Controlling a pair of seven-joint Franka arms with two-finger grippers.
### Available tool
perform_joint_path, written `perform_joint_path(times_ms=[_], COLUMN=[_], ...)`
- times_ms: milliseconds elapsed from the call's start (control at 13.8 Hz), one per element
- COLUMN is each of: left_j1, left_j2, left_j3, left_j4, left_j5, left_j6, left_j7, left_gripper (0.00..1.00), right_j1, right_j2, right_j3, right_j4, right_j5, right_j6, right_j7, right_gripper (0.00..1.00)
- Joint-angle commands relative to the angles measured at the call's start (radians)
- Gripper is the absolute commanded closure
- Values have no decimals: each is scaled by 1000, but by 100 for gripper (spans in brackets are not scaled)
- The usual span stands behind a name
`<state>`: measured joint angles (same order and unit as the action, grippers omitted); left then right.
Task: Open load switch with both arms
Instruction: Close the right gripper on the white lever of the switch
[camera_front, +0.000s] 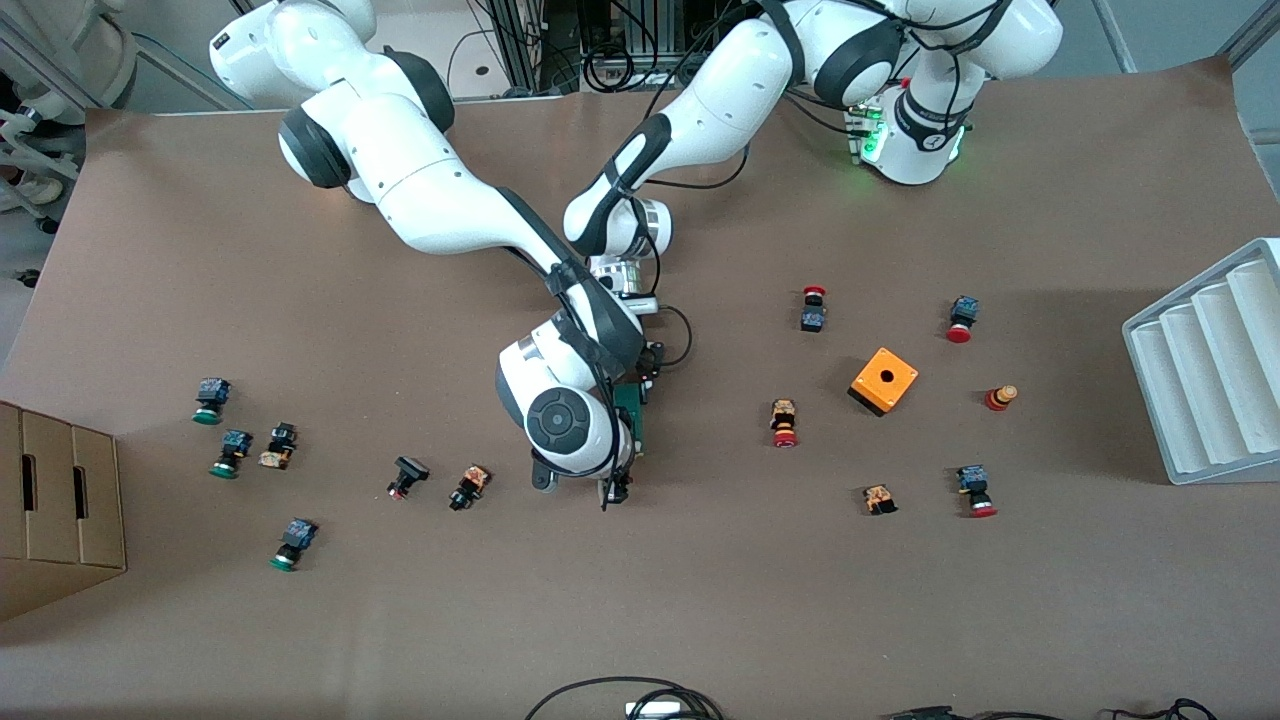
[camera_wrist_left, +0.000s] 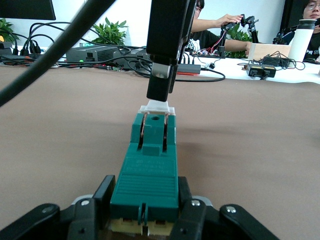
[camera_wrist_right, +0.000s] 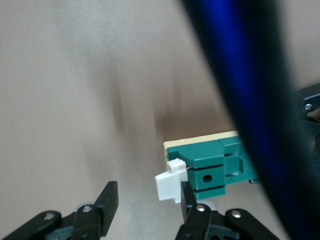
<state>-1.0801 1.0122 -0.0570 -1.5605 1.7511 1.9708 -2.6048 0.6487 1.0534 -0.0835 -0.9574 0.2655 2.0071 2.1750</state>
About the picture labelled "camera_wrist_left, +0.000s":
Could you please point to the small black robot arm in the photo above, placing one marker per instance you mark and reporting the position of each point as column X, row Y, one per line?
column 254, row 32

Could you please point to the small black cube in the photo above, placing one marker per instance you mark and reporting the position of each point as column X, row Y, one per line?
column 211, row 65

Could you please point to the light wooden box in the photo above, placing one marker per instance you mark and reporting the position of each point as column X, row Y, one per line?
column 270, row 51

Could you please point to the green potted plant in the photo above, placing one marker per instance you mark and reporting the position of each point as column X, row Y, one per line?
column 238, row 37
column 110, row 32
column 6, row 32

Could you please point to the bare hand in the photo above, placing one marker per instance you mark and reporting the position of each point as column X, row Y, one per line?
column 231, row 19

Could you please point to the person in black shirt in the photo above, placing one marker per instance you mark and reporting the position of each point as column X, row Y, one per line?
column 207, row 37

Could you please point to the green circuit board module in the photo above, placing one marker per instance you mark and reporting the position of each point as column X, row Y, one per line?
column 147, row 180

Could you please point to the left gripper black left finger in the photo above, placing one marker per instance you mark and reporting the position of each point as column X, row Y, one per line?
column 82, row 217

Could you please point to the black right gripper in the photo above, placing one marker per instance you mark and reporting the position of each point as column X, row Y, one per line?
column 170, row 27

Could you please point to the black flat device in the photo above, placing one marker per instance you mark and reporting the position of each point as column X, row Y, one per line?
column 135, row 53

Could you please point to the person with glasses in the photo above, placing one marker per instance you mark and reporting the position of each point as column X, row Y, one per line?
column 312, row 10

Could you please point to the black yellow charger box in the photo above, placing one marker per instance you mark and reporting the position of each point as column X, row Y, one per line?
column 269, row 71
column 254, row 71

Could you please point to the brown paper table cover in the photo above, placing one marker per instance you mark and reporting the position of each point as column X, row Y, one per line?
column 250, row 150

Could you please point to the white bottle black lid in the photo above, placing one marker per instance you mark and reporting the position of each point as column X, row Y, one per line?
column 301, row 42

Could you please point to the bare forearm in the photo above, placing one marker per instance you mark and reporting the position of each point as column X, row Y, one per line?
column 237, row 47
column 212, row 23

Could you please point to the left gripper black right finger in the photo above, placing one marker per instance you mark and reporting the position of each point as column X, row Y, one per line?
column 200, row 220

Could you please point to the grey usb hub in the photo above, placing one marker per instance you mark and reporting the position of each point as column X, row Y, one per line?
column 187, row 68

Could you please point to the black computer monitor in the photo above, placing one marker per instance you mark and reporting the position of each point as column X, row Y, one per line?
column 25, row 8

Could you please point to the black power supply box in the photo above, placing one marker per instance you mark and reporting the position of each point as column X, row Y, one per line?
column 92, row 53

